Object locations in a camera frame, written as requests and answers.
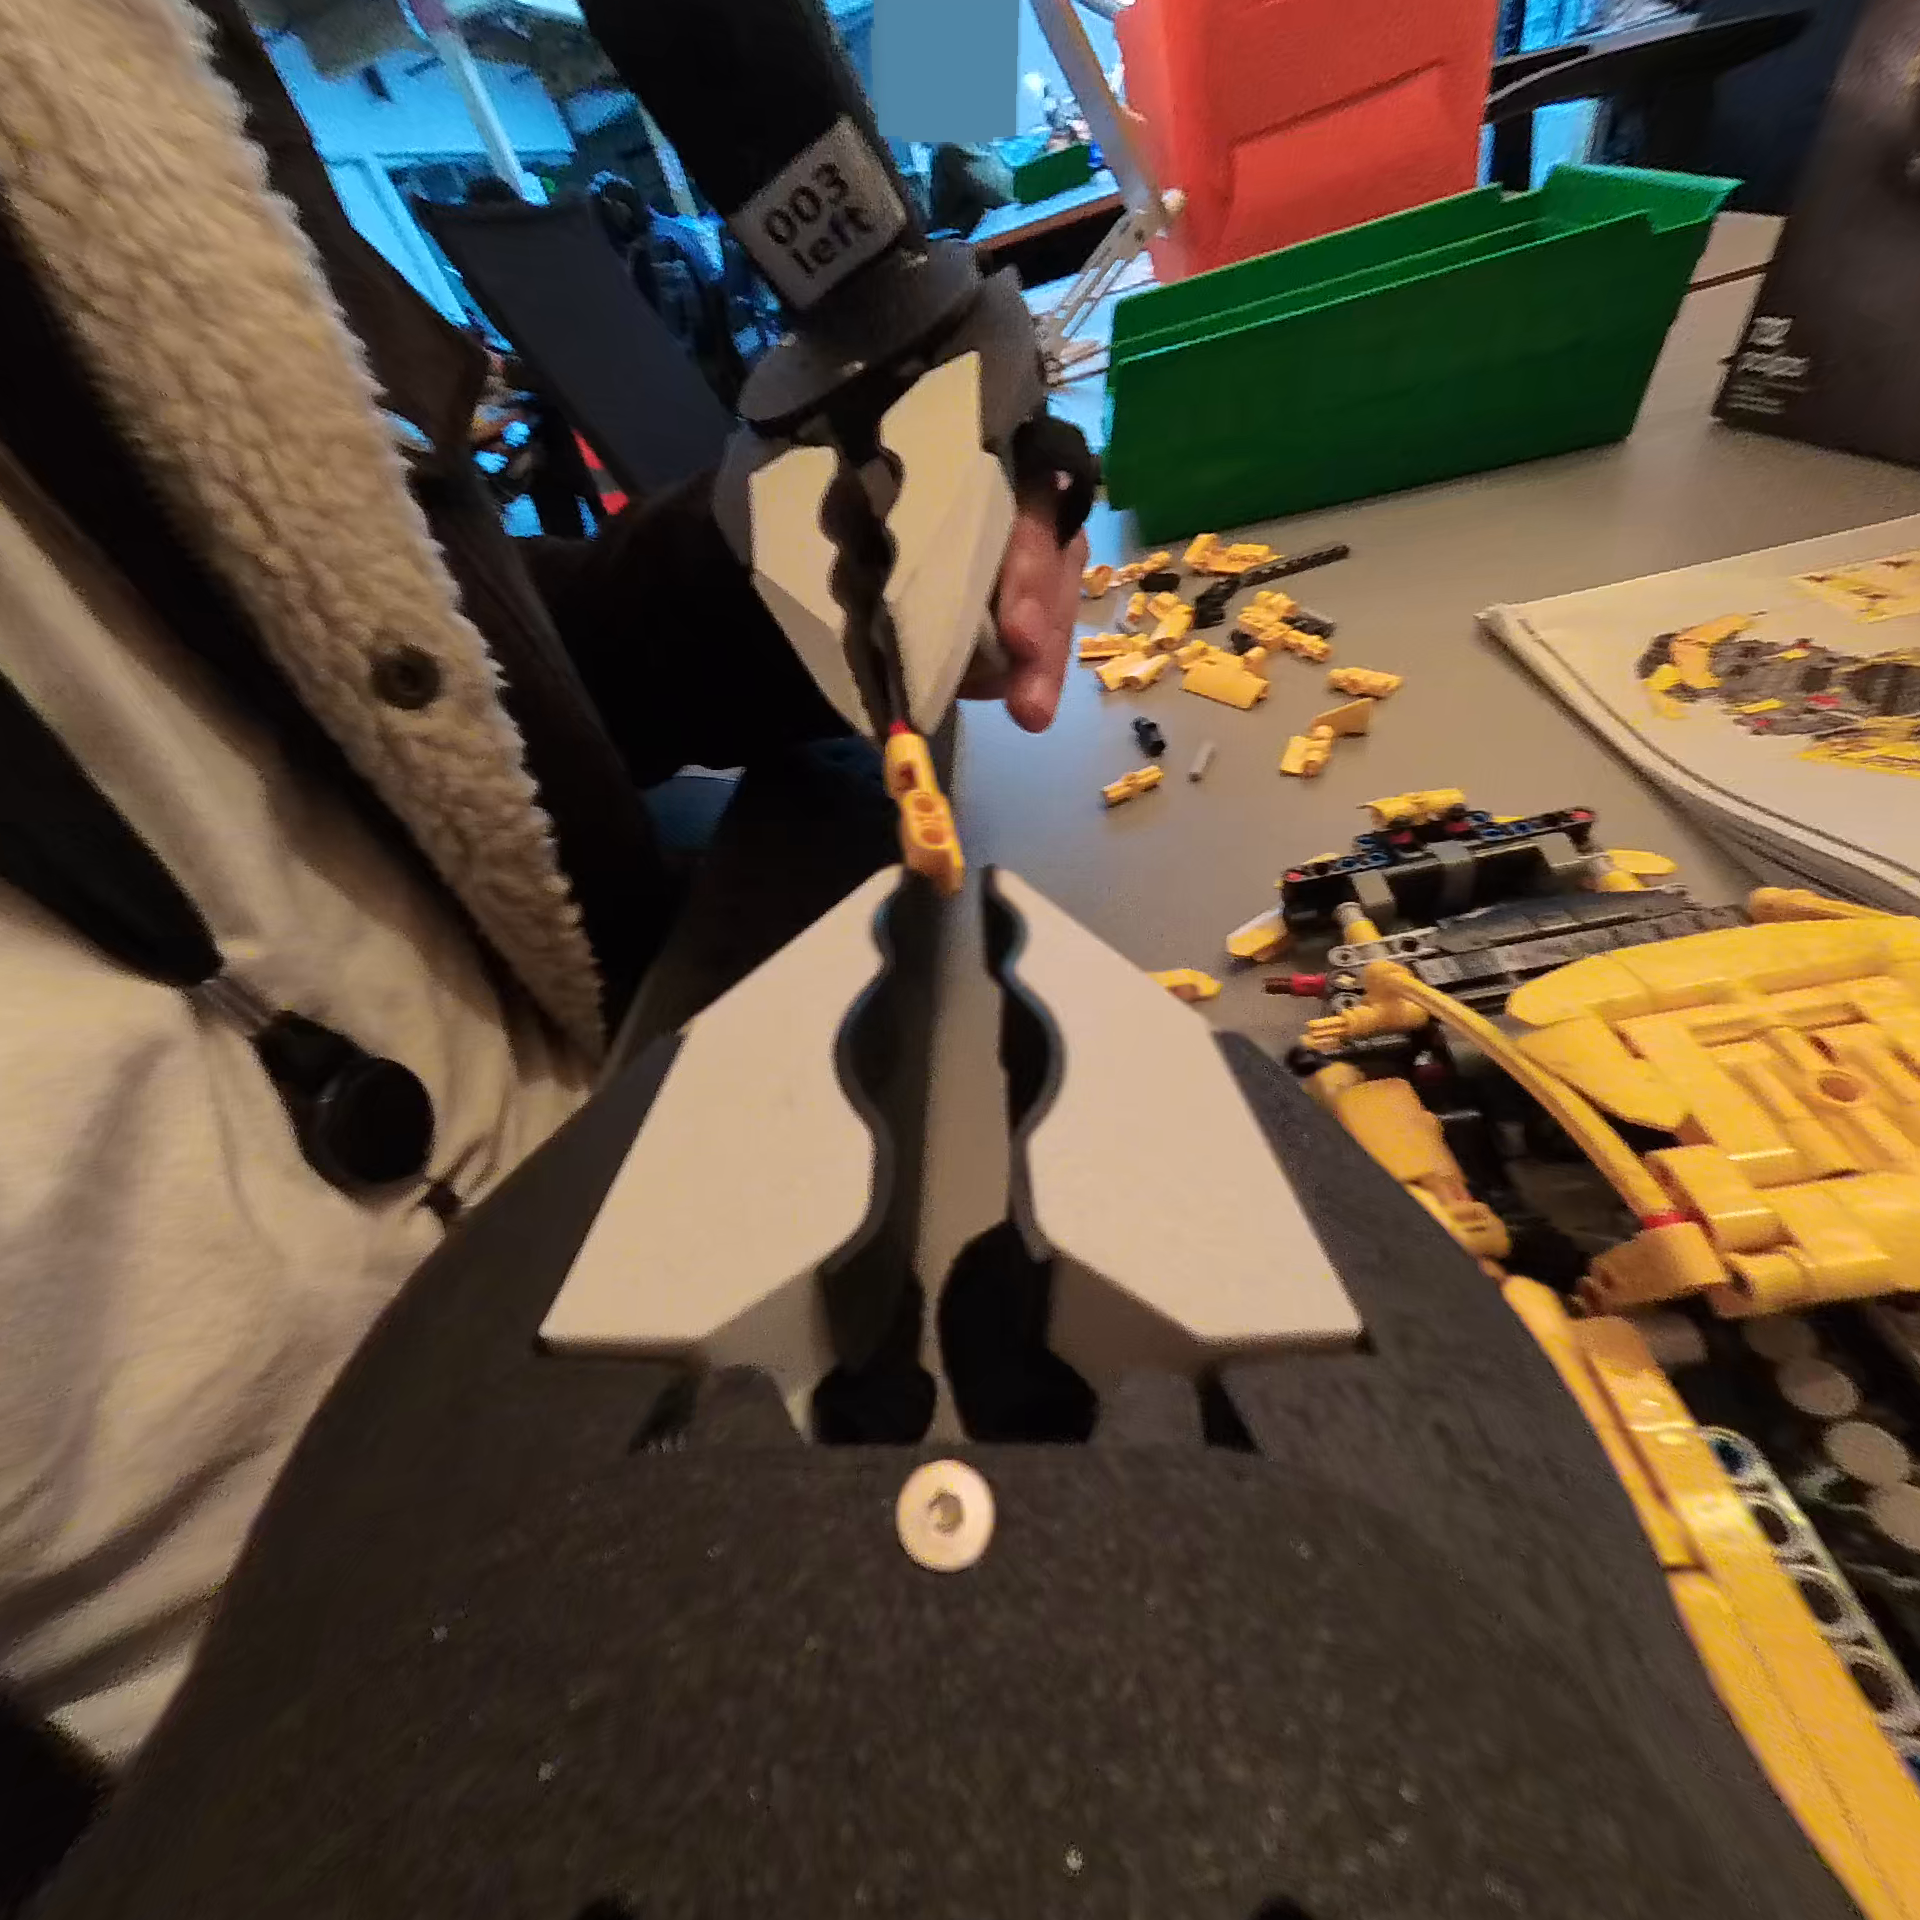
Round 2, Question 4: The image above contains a person's left forearm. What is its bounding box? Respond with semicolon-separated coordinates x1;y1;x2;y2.
516;466;902;790

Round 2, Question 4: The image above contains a black cord toggle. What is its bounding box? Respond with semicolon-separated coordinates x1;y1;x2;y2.
257;1013;440;1197

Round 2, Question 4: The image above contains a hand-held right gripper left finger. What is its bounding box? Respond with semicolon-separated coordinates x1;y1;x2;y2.
537;861;937;1422

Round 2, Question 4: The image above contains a person's left hand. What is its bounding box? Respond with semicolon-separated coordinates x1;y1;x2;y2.
956;508;1089;737

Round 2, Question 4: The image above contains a yellow brick car model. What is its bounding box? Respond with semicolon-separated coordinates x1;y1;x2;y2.
1223;786;1920;1920

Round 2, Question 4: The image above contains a dark toy set box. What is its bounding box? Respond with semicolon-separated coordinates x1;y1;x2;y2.
1711;0;1920;467

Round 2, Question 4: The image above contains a pile of yellow bricks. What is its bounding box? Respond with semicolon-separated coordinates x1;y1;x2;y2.
1077;531;1403;781

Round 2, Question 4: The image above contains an orange plastic bin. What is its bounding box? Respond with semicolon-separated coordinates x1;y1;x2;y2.
1112;0;1504;283

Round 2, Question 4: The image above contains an open instruction booklet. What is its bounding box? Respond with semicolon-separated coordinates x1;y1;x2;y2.
1478;515;1920;910

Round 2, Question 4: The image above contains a green plastic bin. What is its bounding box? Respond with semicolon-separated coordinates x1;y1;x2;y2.
1103;161;1741;544

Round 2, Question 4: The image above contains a white garment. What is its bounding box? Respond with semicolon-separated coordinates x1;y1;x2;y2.
0;495;601;1757

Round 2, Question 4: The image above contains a wooden board document stand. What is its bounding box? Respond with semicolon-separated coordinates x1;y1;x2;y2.
1029;0;1189;375

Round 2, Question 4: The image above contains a small yellow brick assembly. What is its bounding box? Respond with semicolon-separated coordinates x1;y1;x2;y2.
883;721;970;898

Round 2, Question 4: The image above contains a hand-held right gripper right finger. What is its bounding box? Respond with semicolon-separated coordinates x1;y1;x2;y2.
979;863;1368;1409

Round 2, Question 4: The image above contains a fleece lined jacket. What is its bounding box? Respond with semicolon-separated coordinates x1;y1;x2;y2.
0;0;722;1080

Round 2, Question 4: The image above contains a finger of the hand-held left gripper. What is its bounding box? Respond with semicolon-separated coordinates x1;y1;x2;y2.
883;349;1024;738
744;446;906;738

